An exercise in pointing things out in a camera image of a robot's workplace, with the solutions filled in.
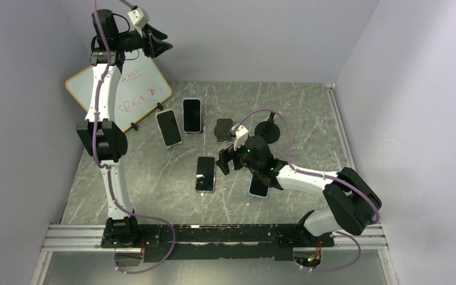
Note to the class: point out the white case phone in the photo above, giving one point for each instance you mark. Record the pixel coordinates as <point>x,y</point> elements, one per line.
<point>205,174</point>

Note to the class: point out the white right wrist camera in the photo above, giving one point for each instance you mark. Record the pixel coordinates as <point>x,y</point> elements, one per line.
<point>241,134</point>

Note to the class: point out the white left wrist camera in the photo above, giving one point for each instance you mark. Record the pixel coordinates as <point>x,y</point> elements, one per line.
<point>138,17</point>

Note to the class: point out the pink case phone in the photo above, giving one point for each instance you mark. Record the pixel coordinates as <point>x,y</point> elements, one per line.
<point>168,127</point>

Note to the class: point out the lavender case phone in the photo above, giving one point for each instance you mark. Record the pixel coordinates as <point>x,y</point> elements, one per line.
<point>192,115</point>

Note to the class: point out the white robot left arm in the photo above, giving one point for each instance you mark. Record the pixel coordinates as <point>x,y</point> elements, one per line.
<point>99,134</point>

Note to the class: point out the black round-base phone holder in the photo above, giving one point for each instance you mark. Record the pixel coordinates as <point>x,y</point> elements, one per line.
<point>268,130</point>

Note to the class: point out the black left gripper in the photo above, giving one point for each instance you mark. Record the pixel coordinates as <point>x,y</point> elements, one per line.
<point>147,38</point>

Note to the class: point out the whiteboard with wooden frame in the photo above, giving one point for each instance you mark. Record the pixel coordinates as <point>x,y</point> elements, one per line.
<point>141,87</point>

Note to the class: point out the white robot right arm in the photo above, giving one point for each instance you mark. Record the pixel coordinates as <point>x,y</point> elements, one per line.
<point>351,203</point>

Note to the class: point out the blue case phone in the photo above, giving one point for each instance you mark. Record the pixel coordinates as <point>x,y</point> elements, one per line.
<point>257,188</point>

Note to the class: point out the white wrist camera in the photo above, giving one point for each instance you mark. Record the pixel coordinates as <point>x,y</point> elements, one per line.
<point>138,17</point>
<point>241,134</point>

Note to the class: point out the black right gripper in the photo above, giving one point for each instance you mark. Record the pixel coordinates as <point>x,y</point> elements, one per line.
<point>224,157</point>

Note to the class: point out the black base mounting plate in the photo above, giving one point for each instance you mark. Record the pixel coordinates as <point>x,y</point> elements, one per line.
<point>228,241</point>

